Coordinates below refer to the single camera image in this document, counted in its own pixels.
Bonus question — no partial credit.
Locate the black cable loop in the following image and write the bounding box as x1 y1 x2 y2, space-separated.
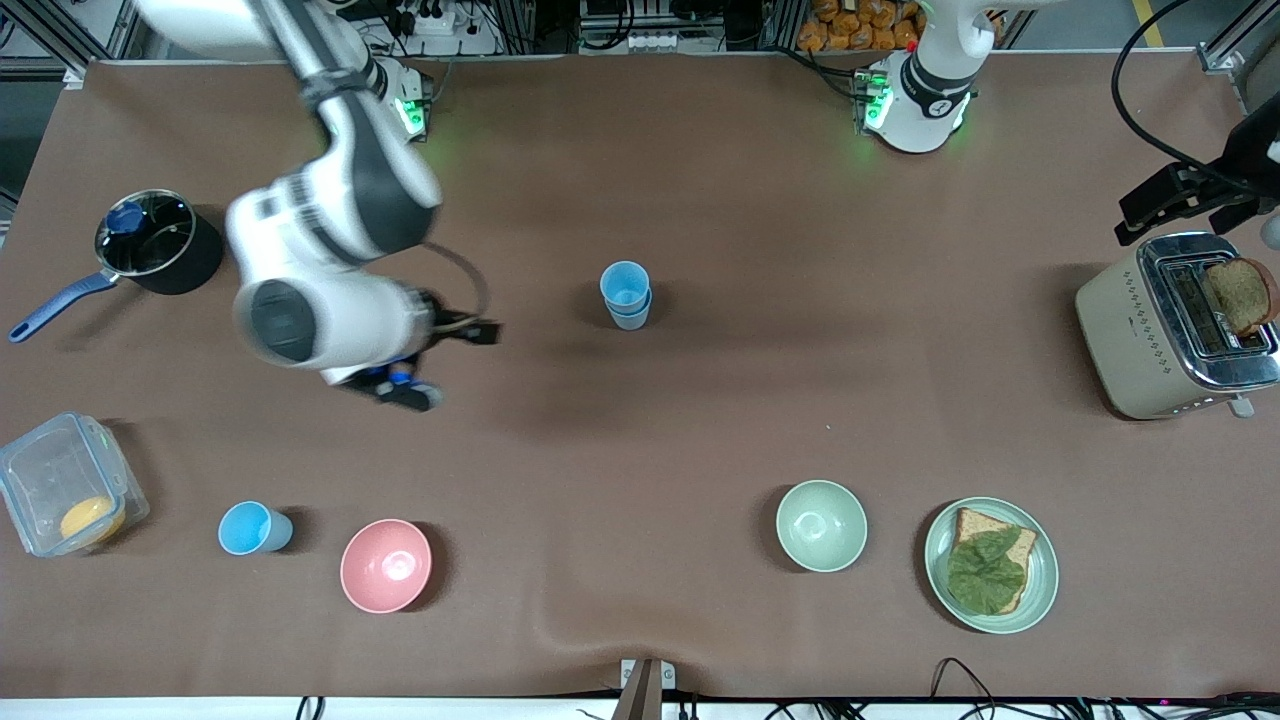
930 657 1001 706

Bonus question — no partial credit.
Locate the beige chrome toaster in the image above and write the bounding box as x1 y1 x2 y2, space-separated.
1075 232 1280 421

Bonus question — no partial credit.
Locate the brown table cloth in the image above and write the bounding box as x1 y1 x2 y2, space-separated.
0 50 1280 701

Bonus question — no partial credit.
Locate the pale green plate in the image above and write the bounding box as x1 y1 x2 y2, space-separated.
924 497 1060 635

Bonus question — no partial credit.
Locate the green lettuce leaf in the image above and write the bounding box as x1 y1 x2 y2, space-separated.
946 528 1028 615

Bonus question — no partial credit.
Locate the blue plastic cup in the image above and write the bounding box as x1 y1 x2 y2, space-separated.
217 500 295 556
599 260 653 313

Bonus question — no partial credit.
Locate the aluminium frame profile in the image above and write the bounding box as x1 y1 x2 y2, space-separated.
1195 20 1280 76

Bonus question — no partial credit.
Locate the glass lid blue knob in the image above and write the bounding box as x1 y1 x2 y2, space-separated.
97 190 196 278

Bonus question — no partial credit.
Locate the black pot blue handle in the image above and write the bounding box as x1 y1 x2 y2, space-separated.
8 188 225 344

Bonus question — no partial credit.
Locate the orange fruit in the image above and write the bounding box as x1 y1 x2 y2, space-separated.
58 496 127 546

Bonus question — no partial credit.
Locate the blue cup with paper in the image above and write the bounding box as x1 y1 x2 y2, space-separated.
605 292 654 332

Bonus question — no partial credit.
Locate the dark toast slice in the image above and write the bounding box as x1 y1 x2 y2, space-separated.
1203 257 1280 338

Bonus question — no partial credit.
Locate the pale green bowl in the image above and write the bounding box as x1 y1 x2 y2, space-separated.
776 480 869 574

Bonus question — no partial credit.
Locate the clear plastic container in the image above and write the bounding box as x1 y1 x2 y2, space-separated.
0 412 151 558

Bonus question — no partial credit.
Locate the brown bread slice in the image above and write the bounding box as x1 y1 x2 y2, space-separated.
946 507 1039 615

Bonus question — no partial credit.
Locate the bag of orange buns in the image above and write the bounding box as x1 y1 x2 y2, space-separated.
795 0 926 53

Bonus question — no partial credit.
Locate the pink bowl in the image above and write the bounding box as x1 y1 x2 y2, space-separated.
340 518 433 614

